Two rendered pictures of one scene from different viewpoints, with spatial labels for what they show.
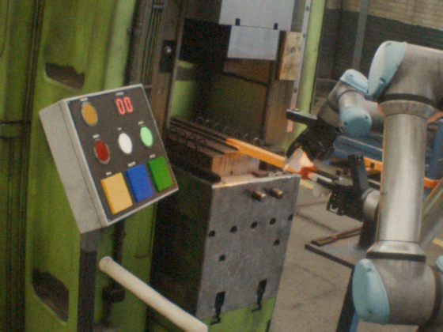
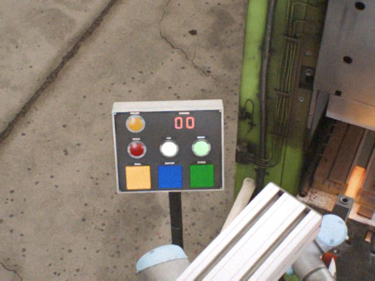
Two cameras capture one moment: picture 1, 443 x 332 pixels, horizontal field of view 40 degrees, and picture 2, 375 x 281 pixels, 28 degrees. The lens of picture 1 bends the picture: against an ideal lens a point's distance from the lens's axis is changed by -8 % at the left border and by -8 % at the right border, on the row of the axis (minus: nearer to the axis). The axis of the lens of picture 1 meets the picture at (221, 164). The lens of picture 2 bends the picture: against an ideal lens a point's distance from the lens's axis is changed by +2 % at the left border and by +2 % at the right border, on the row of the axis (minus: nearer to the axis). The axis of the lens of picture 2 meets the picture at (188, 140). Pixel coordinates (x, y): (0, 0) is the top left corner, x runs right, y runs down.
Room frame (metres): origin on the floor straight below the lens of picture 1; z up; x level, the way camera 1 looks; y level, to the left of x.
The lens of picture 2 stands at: (0.99, -1.11, 2.90)
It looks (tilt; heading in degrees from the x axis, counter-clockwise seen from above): 52 degrees down; 70
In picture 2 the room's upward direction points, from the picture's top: 2 degrees counter-clockwise
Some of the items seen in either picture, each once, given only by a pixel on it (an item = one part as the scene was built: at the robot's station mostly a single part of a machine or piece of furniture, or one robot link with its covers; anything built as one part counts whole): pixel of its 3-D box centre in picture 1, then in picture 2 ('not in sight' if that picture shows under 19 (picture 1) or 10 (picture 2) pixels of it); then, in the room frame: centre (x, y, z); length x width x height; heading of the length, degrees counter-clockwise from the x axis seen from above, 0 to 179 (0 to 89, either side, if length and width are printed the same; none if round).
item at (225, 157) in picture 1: (191, 142); (362, 141); (2.05, 0.10, 0.96); 0.42 x 0.20 x 0.09; 45
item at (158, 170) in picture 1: (158, 174); (201, 175); (1.50, 0.14, 1.01); 0.07 x 0.05 x 0.07; 160
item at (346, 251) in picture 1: (367, 247); not in sight; (2.12, -0.56, 0.65); 0.40 x 0.30 x 0.02; 139
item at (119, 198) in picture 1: (115, 193); (138, 177); (1.31, 0.21, 1.01); 0.07 x 0.05 x 0.07; 160
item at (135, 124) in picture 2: (88, 114); (135, 123); (1.34, 0.30, 1.16); 0.05 x 0.03 x 0.04; 135
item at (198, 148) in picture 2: (145, 136); (201, 147); (1.51, 0.19, 1.09); 0.05 x 0.03 x 0.04; 135
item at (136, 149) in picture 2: (101, 151); (136, 149); (1.33, 0.26, 1.09); 0.05 x 0.03 x 0.04; 135
